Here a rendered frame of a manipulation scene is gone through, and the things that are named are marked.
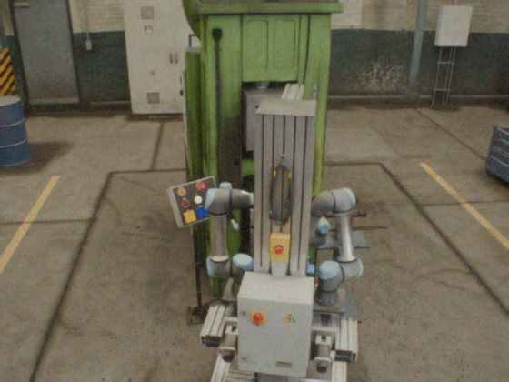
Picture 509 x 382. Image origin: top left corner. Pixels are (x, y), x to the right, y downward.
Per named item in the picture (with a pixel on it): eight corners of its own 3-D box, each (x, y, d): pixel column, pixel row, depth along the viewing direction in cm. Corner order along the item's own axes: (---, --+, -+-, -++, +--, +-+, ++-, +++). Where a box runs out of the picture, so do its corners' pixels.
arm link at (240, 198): (252, 189, 263) (254, 189, 312) (231, 188, 263) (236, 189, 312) (251, 210, 263) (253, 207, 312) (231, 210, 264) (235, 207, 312)
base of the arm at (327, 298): (338, 307, 276) (340, 294, 272) (313, 305, 278) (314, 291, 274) (339, 291, 289) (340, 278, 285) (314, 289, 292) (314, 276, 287)
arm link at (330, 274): (313, 281, 282) (314, 262, 276) (333, 276, 287) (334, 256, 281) (324, 293, 272) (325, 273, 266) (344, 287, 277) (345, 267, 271)
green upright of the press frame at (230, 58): (243, 293, 420) (241, 13, 319) (213, 296, 415) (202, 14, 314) (234, 265, 458) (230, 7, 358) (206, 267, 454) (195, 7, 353)
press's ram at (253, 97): (298, 147, 355) (301, 94, 337) (246, 150, 348) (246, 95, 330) (284, 129, 392) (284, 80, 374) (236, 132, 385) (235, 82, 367)
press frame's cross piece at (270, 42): (297, 80, 347) (300, 12, 327) (241, 83, 340) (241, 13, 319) (282, 68, 386) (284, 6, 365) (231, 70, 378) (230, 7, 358)
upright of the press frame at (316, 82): (316, 284, 432) (335, 12, 331) (288, 287, 427) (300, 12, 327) (302, 256, 471) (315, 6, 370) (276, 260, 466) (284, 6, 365)
